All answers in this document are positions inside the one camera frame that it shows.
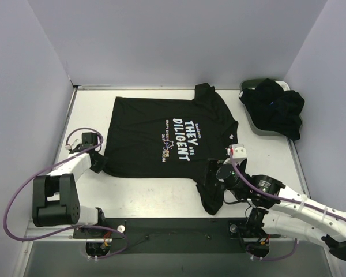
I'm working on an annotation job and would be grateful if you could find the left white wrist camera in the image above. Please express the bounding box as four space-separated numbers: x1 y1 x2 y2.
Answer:
65 139 80 151

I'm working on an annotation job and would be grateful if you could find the dark grey plastic basket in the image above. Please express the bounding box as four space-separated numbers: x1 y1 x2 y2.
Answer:
238 78 291 137

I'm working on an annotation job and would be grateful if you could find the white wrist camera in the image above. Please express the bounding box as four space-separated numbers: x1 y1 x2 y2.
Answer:
227 144 247 160
65 139 80 151

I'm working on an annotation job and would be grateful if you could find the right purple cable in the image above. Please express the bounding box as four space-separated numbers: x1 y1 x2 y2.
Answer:
227 147 346 224

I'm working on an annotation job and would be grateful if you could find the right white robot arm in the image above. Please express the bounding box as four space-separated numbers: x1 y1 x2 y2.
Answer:
204 159 346 261

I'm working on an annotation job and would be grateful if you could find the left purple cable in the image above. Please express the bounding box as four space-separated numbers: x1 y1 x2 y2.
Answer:
3 126 130 259

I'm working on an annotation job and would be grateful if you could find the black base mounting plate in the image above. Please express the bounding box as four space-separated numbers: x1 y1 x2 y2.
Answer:
73 218 268 256

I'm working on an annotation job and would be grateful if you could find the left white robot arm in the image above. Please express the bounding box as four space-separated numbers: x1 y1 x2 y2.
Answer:
32 132 107 238

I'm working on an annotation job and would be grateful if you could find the purple cable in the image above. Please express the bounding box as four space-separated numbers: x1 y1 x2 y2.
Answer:
227 147 346 224
3 126 130 259

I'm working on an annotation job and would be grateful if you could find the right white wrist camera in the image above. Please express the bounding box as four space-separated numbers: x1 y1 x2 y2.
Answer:
227 144 247 160

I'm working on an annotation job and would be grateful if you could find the black t shirt pile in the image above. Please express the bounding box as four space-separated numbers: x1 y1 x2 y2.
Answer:
239 78 305 141

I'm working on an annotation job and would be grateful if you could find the black printed t shirt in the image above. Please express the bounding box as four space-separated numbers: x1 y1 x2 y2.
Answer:
103 83 238 215

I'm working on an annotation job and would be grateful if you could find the white t shirt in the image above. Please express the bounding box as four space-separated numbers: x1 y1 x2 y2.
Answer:
276 80 290 91

